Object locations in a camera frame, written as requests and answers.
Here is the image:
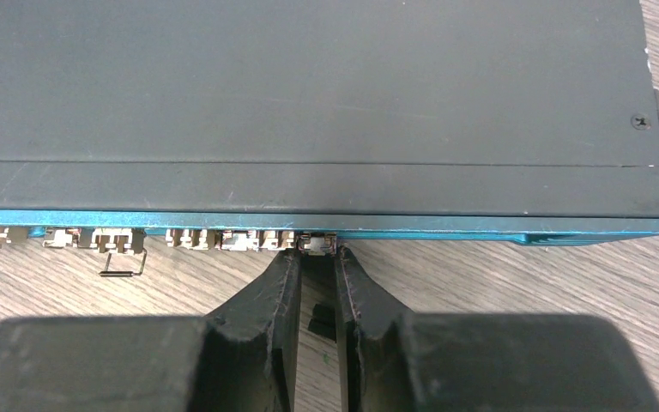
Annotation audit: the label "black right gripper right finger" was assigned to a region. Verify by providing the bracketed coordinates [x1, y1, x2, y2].
[334, 247, 659, 411]

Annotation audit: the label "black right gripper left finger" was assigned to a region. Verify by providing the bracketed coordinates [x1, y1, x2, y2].
[0, 251, 301, 411]

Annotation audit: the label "small black plug piece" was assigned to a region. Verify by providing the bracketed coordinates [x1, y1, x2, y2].
[307, 303, 337, 342]

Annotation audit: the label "dark network switch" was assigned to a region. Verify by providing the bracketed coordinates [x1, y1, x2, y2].
[0, 1, 659, 257]

